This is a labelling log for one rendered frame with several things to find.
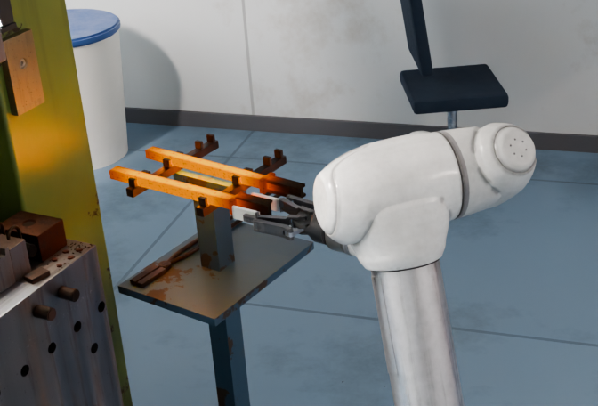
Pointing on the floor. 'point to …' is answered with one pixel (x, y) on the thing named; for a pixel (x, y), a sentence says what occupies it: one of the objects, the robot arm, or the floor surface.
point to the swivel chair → (411, 82)
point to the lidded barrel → (100, 82)
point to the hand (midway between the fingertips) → (254, 207)
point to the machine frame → (52, 129)
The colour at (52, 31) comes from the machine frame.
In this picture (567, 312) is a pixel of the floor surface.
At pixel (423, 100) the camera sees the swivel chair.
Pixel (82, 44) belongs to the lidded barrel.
